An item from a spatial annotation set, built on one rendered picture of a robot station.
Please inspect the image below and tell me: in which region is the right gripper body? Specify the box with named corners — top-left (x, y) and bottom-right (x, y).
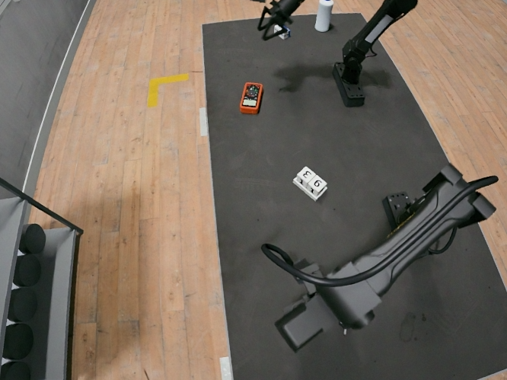
top-left (270, 0), bottom-right (303, 25)

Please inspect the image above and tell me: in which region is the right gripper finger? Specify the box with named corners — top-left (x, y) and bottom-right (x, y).
top-left (258, 5), bottom-right (274, 31)
top-left (263, 14), bottom-right (291, 41)

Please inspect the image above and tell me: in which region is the small white cardboard box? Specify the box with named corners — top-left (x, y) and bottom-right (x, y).
top-left (274, 25), bottom-right (290, 39)

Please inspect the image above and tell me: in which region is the white number cube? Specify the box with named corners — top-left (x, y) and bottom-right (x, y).
top-left (296, 167), bottom-right (316, 188)
top-left (307, 175), bottom-right (327, 197)

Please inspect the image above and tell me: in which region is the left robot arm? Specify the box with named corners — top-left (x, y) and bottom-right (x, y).
top-left (274, 161), bottom-right (497, 351)

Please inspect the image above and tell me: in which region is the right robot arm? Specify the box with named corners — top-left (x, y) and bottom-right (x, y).
top-left (334, 0), bottom-right (419, 100)

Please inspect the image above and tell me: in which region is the white bottle with blue cap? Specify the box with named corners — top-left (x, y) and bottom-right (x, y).
top-left (315, 0), bottom-right (333, 32)

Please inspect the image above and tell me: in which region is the orange digital multimeter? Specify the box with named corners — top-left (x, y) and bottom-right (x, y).
top-left (240, 83), bottom-right (263, 114)

